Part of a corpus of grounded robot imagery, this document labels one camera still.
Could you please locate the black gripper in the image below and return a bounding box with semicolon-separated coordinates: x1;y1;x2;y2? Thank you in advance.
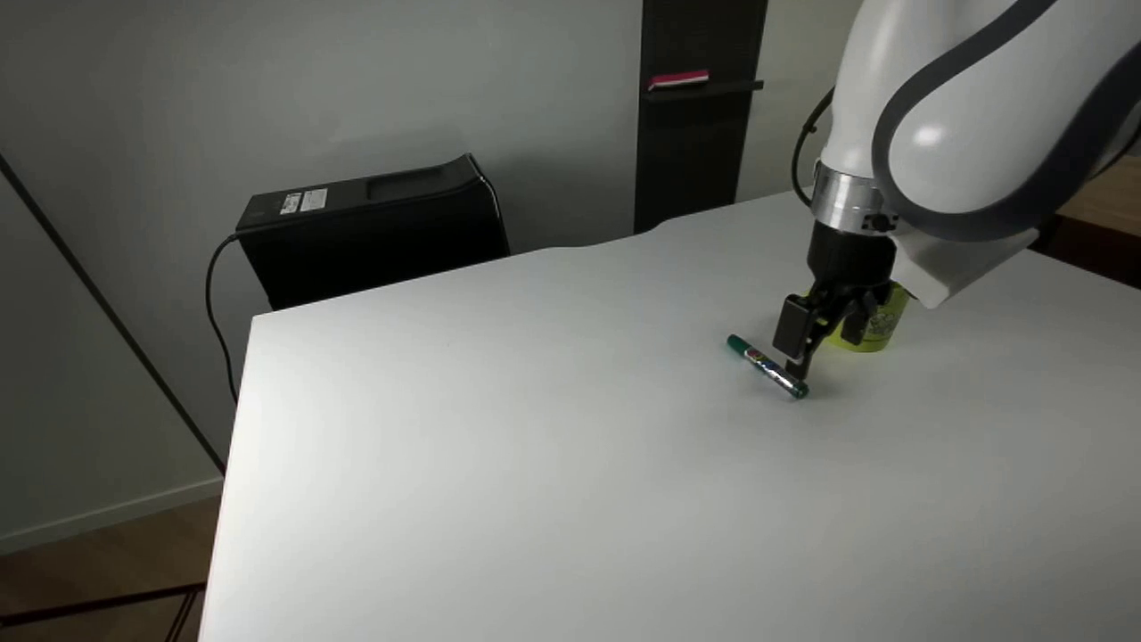
769;216;900;387

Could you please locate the green capped marker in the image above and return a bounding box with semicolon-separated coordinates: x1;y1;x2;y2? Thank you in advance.
725;331;816;404

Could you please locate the dark tall cabinet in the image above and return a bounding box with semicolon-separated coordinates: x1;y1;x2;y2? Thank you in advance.
633;0;773;234

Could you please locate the pink flat item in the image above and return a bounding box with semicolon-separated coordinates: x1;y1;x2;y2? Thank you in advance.
647;67;717;97

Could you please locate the black box with label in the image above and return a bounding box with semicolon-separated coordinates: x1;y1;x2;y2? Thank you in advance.
232;148;514;315

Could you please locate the thin black diagonal pole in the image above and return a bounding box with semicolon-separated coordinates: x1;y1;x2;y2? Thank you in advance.
0;148;232;474

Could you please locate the black arm wrist cable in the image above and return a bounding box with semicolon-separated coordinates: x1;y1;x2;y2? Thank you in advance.
788;84;839;208

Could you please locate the black box power cable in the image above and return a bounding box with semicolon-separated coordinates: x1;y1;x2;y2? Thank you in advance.
199;229;249;404

